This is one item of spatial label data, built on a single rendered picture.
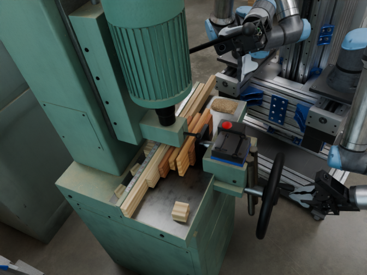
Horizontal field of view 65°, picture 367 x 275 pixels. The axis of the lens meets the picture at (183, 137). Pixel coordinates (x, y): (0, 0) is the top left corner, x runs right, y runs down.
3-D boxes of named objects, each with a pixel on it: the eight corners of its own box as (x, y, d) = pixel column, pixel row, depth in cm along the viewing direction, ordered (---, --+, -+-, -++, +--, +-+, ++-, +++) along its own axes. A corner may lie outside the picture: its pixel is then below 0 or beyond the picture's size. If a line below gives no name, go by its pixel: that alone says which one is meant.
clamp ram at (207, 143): (217, 167, 92) (217, 149, 85) (196, 161, 94) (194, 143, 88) (226, 147, 97) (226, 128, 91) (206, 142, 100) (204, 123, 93)
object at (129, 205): (130, 218, 83) (125, 210, 80) (124, 216, 84) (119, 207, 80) (205, 93, 119) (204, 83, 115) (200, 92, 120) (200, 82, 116)
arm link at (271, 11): (276, 19, 101) (279, -6, 95) (268, 34, 95) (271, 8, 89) (253, 18, 104) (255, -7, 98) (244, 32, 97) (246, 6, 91)
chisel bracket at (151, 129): (181, 151, 91) (177, 132, 85) (142, 141, 96) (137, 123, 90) (190, 135, 96) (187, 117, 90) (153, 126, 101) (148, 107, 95)
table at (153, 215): (218, 263, 78) (218, 254, 74) (124, 225, 89) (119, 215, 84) (270, 117, 114) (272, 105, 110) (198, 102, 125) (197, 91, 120)
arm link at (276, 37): (282, 55, 105) (286, 25, 97) (253, 62, 104) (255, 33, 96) (271, 45, 111) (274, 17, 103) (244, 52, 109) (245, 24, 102)
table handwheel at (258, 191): (262, 260, 83) (286, 167, 76) (198, 236, 91) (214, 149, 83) (273, 217, 110) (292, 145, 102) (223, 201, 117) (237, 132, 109)
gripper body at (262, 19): (255, 27, 78) (265, 9, 85) (226, 36, 83) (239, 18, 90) (264, 52, 82) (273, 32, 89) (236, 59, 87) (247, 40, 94)
